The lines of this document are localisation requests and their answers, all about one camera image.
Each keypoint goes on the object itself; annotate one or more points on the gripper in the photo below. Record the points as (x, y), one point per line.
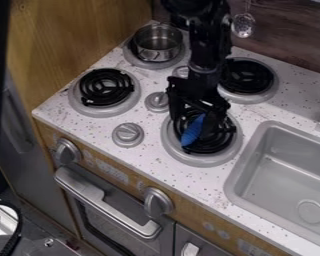
(198, 91)

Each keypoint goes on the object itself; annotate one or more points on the blue toy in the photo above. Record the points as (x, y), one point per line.
(192, 131)

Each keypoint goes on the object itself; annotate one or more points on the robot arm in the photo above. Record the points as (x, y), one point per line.
(207, 40)

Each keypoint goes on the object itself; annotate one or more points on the silver pot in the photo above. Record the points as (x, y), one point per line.
(158, 43)

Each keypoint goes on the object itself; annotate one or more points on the toy stove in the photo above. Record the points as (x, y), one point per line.
(104, 90)

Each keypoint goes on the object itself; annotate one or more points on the clear tool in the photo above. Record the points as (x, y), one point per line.
(244, 24)

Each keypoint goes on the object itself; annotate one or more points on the toy sink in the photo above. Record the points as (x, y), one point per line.
(283, 180)

